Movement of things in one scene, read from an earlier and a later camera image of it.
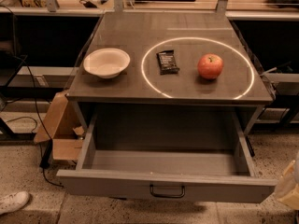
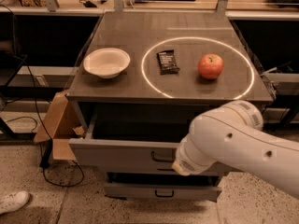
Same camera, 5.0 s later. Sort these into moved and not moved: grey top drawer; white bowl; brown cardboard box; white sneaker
Moved: grey top drawer
Not moved: white bowl; white sneaker; brown cardboard box
